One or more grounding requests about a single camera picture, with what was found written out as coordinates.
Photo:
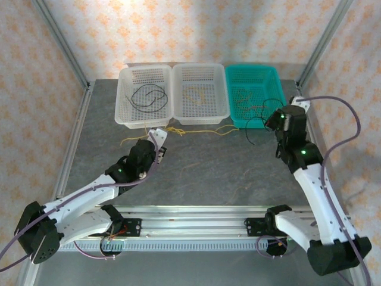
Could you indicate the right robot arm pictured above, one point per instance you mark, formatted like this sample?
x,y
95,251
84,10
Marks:
x,y
321,202

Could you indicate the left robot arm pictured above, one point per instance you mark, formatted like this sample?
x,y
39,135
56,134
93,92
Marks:
x,y
83,193

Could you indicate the teal plastic basket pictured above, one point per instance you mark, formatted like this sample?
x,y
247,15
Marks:
x,y
262,80

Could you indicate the white plastic basket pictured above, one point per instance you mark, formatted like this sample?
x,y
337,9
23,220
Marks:
x,y
143,74
208,80

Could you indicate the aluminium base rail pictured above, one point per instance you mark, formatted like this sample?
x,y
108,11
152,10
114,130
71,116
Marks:
x,y
193,226

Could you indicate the aluminium frame post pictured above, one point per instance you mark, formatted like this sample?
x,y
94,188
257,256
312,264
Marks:
x,y
323,44
64,44

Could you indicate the aluminium frame bar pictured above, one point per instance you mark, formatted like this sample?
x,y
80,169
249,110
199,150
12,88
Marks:
x,y
25,277

